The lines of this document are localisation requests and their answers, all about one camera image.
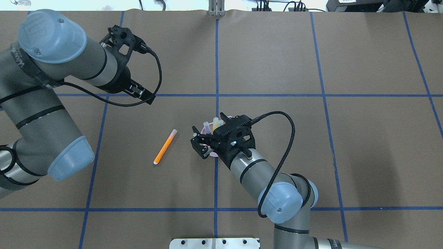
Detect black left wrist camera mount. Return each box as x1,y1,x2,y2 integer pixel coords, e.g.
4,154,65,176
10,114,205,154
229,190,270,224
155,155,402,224
99,25,152,66

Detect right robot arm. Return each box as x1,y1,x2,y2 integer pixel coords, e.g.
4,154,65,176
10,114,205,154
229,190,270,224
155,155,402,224
190,111,370,249

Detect pink mesh pen holder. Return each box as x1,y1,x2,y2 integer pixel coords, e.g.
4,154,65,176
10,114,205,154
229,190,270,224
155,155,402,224
200,125,220,158

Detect green highlighter pen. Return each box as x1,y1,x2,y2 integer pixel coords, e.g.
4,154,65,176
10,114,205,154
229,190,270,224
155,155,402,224
217,119,224,127

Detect yellow highlighter pen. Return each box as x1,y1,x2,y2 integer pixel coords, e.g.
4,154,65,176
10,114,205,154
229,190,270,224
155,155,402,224
212,117,219,133

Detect orange highlighter pen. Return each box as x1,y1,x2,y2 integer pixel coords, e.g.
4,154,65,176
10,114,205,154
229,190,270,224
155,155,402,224
153,129,178,165

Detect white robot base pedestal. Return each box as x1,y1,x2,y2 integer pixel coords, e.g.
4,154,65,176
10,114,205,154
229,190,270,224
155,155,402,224
169,238,261,249

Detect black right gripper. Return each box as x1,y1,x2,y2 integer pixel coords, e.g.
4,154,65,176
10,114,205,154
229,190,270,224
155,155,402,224
190,112,256,168

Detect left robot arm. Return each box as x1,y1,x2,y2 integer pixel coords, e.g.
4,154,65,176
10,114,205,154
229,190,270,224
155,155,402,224
0,9,162,197

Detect purple highlighter pen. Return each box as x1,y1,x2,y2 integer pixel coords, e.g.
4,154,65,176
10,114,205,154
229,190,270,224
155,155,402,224
203,121,212,134

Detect aluminium frame post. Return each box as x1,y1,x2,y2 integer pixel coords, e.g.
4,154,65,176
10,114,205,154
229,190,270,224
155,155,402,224
208,0,226,17

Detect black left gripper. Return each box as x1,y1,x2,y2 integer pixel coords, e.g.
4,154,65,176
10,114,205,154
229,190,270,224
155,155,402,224
104,66,156,105

